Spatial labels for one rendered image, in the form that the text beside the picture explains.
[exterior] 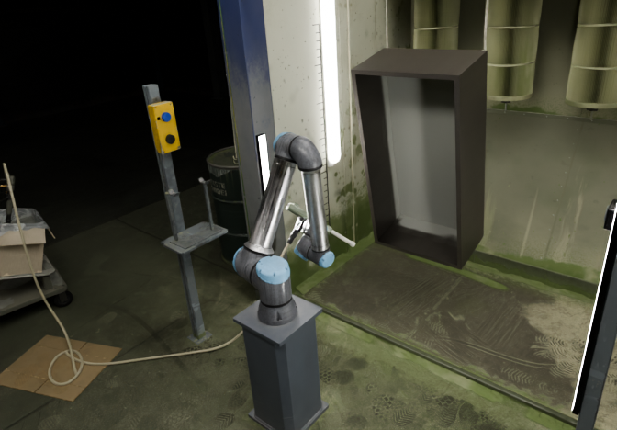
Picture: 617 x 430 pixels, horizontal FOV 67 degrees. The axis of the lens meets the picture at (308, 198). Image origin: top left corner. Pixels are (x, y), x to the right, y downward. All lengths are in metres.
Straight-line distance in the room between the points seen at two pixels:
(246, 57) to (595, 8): 2.04
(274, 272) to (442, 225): 1.53
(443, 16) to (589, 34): 0.97
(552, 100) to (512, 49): 0.58
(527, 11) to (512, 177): 1.17
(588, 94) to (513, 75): 0.48
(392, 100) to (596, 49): 1.23
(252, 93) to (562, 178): 2.26
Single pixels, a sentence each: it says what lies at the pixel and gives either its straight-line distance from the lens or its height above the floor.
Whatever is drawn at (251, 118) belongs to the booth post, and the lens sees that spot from 2.76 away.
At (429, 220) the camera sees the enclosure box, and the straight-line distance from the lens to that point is 3.30.
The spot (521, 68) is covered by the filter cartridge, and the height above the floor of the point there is 1.47.
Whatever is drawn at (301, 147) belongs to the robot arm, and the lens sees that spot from 2.09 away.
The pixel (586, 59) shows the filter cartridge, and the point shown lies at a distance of 3.38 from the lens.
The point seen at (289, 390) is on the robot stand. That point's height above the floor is 0.33.
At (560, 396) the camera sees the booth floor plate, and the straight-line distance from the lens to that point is 2.90.
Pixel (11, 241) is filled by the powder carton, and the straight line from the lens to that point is 3.68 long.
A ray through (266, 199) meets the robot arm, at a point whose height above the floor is 1.15.
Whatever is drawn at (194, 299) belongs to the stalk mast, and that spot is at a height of 0.31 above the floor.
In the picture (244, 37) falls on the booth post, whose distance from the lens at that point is 2.70.
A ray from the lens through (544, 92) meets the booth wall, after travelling 3.87.
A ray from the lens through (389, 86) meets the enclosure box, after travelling 2.93.
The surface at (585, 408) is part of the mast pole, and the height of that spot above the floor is 0.65.
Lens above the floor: 2.01
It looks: 23 degrees down
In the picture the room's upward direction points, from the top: 4 degrees counter-clockwise
